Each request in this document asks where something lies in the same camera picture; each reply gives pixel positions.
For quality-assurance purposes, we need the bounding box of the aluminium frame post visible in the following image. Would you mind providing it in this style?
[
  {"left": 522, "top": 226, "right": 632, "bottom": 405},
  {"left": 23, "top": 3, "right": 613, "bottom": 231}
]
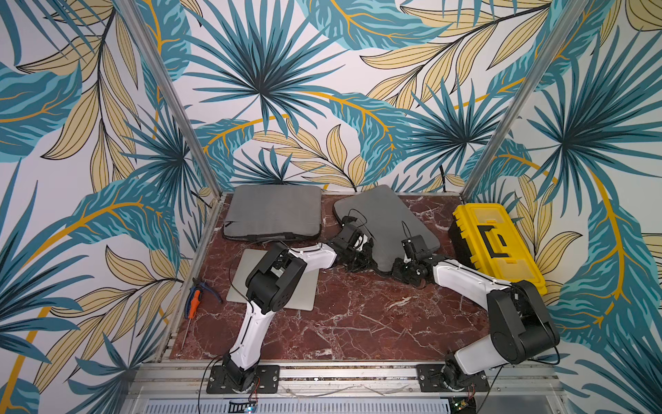
[
  {"left": 460, "top": 0, "right": 589, "bottom": 201},
  {"left": 116, "top": 0, "right": 222, "bottom": 200}
]

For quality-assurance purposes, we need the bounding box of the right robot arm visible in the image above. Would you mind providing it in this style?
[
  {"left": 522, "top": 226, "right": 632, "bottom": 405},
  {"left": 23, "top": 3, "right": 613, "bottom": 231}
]
[{"left": 391, "top": 236, "right": 560, "bottom": 392}]

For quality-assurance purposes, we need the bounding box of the silver laptop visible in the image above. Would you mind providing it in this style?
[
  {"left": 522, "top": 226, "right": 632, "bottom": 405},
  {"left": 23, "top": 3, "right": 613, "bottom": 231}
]
[{"left": 226, "top": 249, "right": 319, "bottom": 312}]

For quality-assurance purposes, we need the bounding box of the right aluminium frame post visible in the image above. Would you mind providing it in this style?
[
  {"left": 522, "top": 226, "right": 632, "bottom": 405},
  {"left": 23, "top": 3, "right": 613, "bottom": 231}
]
[{"left": 460, "top": 0, "right": 589, "bottom": 201}]

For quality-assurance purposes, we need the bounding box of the aluminium front rail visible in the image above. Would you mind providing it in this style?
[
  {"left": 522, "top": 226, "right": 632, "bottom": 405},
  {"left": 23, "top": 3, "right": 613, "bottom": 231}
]
[{"left": 128, "top": 360, "right": 565, "bottom": 400}]

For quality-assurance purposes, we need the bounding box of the white ventilation grille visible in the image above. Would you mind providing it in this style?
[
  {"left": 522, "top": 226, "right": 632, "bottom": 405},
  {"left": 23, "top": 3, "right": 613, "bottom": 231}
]
[{"left": 140, "top": 398, "right": 451, "bottom": 413}]

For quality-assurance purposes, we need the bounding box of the grey zippered laptop bag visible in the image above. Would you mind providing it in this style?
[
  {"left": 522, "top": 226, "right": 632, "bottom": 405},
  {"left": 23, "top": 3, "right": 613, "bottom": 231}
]
[{"left": 222, "top": 185, "right": 322, "bottom": 242}]

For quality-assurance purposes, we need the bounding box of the yellow black toolbox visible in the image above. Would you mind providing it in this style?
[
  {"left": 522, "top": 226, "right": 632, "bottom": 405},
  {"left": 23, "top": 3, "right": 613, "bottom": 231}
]
[{"left": 448, "top": 203, "right": 548, "bottom": 296}]

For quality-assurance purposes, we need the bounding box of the left aluminium frame post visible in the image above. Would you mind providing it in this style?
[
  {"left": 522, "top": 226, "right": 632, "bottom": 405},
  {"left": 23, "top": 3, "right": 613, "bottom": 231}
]
[{"left": 116, "top": 0, "right": 222, "bottom": 200}]

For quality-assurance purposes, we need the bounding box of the orange handled screwdriver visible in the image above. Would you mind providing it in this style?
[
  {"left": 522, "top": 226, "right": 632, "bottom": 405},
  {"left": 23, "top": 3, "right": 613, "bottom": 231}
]
[{"left": 182, "top": 282, "right": 203, "bottom": 346}]

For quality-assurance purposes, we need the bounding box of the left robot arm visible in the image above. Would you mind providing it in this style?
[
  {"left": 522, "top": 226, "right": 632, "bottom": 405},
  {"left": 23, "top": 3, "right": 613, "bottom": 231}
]
[{"left": 222, "top": 216, "right": 374, "bottom": 393}]

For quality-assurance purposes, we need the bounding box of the grey laptop sleeve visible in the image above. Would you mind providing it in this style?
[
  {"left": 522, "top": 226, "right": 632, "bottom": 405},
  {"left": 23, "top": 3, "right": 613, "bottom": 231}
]
[{"left": 334, "top": 186, "right": 441, "bottom": 274}]

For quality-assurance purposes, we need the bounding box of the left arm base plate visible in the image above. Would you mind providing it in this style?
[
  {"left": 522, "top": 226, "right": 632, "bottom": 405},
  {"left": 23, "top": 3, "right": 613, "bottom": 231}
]
[{"left": 206, "top": 365, "right": 280, "bottom": 394}]

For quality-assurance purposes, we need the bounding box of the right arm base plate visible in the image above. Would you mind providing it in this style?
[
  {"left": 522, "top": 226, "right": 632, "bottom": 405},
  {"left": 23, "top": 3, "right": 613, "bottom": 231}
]
[{"left": 415, "top": 363, "right": 489, "bottom": 393}]

